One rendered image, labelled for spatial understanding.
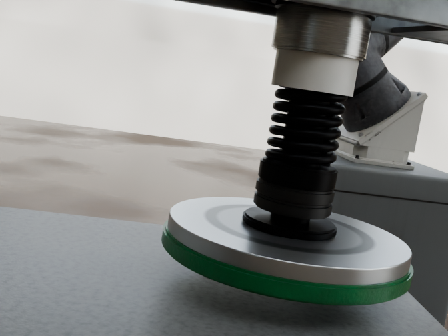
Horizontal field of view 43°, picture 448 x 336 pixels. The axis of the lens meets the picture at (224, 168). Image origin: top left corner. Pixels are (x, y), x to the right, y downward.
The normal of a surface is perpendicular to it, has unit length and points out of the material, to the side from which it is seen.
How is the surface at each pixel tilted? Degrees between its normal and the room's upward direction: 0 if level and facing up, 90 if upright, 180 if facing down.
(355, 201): 90
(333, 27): 90
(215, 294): 0
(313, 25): 90
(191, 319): 0
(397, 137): 90
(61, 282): 0
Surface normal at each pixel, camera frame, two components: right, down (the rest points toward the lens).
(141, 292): 0.15, -0.98
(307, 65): -0.35, 0.09
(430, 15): 0.32, 0.19
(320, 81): 0.03, 0.15
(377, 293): 0.55, 0.21
